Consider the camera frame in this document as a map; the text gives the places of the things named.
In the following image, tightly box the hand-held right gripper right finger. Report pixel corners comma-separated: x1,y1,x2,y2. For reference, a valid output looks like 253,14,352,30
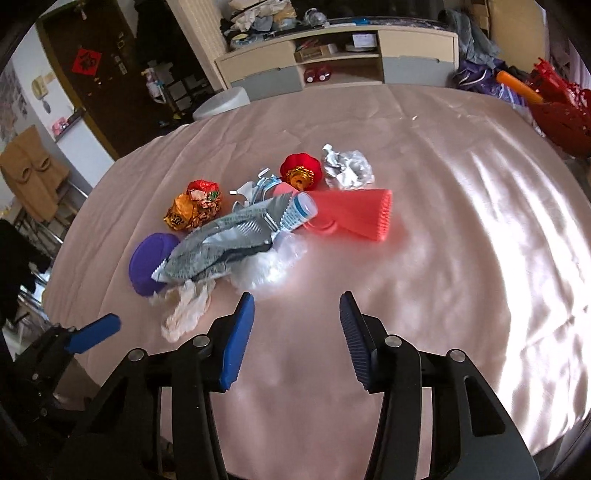
338,291,541,480

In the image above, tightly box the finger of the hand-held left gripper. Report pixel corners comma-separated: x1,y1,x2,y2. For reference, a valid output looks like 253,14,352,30
46,313,122,356

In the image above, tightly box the brown wooden door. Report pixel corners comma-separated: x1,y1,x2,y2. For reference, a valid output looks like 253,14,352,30
37,4,139,160

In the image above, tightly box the orange toy stick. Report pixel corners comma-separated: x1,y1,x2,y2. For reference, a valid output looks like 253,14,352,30
496,70,544,104

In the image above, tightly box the red diamond door decoration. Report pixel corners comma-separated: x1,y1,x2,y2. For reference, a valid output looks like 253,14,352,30
71,46,102,77

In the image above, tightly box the purple cloth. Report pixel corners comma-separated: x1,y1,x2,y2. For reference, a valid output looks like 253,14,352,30
452,58,513,97

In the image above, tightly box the clear plastic bag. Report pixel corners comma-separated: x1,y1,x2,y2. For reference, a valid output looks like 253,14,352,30
228,231,308,301

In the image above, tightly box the silver foil snack bag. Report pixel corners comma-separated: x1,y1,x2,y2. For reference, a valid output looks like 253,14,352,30
151,193,296,283

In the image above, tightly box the torn white wrapper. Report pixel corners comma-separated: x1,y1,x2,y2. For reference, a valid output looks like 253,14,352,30
229,168,296,213

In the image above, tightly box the grey clothing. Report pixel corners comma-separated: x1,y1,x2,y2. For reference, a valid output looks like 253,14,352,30
443,8,499,65

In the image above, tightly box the orange red wrapper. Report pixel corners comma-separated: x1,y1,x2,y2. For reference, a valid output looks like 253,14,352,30
165,180,223,232

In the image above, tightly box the black hanging coat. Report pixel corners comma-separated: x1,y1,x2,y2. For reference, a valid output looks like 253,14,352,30
134,0,208,93

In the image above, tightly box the cream television cabinet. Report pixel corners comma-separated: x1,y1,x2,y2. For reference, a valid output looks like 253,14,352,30
215,21,460,90

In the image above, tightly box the pile of clothes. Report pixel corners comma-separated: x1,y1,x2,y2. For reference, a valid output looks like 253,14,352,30
219,0,328,35

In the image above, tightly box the beige tissue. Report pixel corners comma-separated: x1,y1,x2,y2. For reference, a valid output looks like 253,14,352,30
148,279,217,343

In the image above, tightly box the cream upright panel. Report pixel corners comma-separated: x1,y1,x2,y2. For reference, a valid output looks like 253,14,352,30
166,0,232,88

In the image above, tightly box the red lantern ornament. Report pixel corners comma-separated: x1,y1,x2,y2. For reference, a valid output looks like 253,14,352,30
280,154,322,191

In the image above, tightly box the purple plastic lid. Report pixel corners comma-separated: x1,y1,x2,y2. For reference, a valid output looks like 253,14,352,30
129,233,182,296

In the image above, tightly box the coral ribbed plastic cup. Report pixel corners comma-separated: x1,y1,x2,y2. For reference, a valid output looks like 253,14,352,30
307,188,394,244

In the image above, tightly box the beige coat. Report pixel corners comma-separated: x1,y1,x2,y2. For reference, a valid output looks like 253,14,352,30
0,126,70,222

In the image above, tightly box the cream standing air conditioner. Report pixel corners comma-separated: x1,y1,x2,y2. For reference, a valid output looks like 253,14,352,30
487,0,548,70

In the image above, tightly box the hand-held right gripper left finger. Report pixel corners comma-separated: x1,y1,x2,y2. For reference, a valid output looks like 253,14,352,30
51,292,256,480

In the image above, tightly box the silver foil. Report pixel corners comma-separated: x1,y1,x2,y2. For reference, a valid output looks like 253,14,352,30
321,144,375,190

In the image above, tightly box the red woven basket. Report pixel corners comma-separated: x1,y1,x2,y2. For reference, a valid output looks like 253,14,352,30
526,58,591,155

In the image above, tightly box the pink satin blanket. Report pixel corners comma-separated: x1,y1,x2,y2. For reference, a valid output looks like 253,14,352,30
44,83,591,476

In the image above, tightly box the clear plastic bottle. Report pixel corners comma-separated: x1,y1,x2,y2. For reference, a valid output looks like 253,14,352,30
277,191,319,232

